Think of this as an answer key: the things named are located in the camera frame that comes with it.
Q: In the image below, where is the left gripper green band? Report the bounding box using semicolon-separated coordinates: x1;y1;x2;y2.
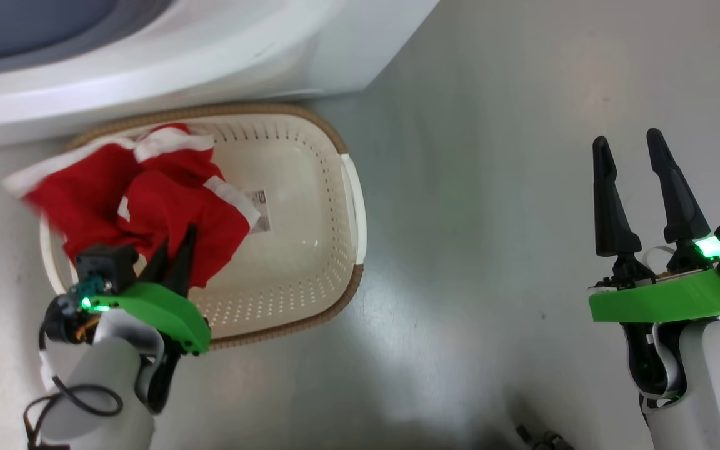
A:
84;224;213;356

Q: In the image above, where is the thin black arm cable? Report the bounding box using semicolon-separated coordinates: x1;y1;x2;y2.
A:
22;325;124;450

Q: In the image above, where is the cream perforated laundry basket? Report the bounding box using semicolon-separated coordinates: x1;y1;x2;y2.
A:
40;103;367;351

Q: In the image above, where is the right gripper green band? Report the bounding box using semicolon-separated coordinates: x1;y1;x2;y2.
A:
588;128;720;324

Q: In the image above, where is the red and white garment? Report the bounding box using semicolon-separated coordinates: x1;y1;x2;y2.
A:
2;123;262;289

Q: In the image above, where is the barcode label in basket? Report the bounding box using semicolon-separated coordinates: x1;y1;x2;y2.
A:
246;189;272;234

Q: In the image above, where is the white front-load washing machine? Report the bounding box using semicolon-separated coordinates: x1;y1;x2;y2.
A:
0;0;441;154

